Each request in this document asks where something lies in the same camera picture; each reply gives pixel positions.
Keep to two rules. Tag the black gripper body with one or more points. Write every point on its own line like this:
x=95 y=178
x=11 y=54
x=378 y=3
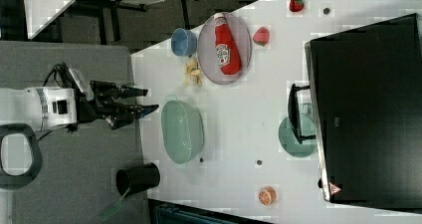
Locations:
x=96 y=100

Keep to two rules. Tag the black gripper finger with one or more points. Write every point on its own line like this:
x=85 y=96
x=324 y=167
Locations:
x=131 y=92
x=139 y=111

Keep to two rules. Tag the green plastic strainer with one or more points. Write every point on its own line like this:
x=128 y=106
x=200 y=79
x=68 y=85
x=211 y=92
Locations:
x=182 y=131

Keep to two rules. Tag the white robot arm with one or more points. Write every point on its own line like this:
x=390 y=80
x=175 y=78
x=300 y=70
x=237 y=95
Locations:
x=69 y=103

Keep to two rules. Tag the peeled toy banana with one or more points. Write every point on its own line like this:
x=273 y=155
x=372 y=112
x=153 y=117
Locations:
x=192 y=73

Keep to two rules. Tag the blue cup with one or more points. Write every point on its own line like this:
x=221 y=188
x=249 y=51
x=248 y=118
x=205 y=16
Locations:
x=183 y=43

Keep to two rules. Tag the grey round plate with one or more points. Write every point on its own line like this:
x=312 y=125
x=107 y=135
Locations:
x=206 y=53

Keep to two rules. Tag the red ketchup bottle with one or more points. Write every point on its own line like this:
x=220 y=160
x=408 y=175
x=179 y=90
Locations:
x=228 y=57

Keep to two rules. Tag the pink toy strawberry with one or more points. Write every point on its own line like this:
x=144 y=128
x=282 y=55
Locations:
x=261 y=36

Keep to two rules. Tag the toy orange half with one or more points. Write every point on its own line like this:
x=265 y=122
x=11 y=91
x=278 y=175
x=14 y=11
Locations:
x=267 y=195

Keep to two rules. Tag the green mug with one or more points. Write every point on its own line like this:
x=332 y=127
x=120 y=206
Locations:
x=287 y=138

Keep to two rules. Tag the red toy strawberry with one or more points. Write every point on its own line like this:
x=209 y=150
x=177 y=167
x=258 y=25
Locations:
x=296 y=5

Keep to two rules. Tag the black toaster oven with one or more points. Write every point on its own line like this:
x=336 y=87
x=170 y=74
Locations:
x=366 y=97

